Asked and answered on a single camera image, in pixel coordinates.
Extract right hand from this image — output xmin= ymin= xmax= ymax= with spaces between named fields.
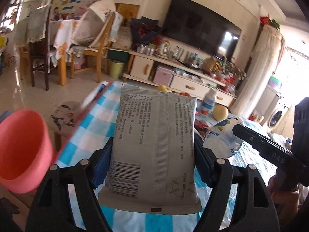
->
xmin=267 ymin=175 xmax=299 ymax=226

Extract white standing air conditioner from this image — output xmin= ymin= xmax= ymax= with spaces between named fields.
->
xmin=230 ymin=25 xmax=284 ymax=118

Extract pink storage box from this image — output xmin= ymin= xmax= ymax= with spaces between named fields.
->
xmin=153 ymin=65 xmax=174 ymax=87

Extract wooden dining chair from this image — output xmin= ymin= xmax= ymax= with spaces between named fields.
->
xmin=69 ymin=0 xmax=117 ymax=82

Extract white Magic milk pouch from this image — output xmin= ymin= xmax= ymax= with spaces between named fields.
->
xmin=203 ymin=117 xmax=244 ymax=159

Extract red flower bouquet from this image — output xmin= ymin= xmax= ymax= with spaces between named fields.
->
xmin=130 ymin=16 xmax=161 ymax=44

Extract round patterned stool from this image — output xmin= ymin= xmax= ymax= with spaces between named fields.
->
xmin=46 ymin=101 xmax=81 ymax=151

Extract dark wooden chair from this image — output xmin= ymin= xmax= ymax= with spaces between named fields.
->
xmin=18 ymin=5 xmax=52 ymax=91

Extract green waste bin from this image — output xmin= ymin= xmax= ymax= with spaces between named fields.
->
xmin=110 ymin=60 xmax=125 ymax=79

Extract white yogurt drink bottle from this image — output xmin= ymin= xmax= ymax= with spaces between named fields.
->
xmin=200 ymin=89 xmax=216 ymax=115

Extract white TV cabinet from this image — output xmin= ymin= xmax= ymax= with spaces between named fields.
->
xmin=123 ymin=50 xmax=236 ymax=107

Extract white washing machine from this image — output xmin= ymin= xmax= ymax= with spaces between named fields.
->
xmin=261 ymin=98 xmax=289 ymax=131

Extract black flat television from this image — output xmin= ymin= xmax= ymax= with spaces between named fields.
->
xmin=161 ymin=0 xmax=241 ymax=60

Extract white electric kettle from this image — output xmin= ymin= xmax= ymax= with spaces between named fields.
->
xmin=157 ymin=41 xmax=171 ymax=57

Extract red orange apple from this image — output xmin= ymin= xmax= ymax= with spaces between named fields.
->
xmin=179 ymin=92 xmax=191 ymax=97

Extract dining table with cloth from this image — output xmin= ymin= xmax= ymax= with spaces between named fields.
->
xmin=49 ymin=19 xmax=79 ymax=85

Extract large yellow pear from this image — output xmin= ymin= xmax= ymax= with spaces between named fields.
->
xmin=212 ymin=104 xmax=229 ymax=122

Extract white wet wipes pack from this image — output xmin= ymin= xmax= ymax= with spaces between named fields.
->
xmin=98 ymin=85 xmax=201 ymax=215

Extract pink trash bin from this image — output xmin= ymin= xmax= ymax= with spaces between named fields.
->
xmin=1 ymin=109 xmax=56 ymax=194

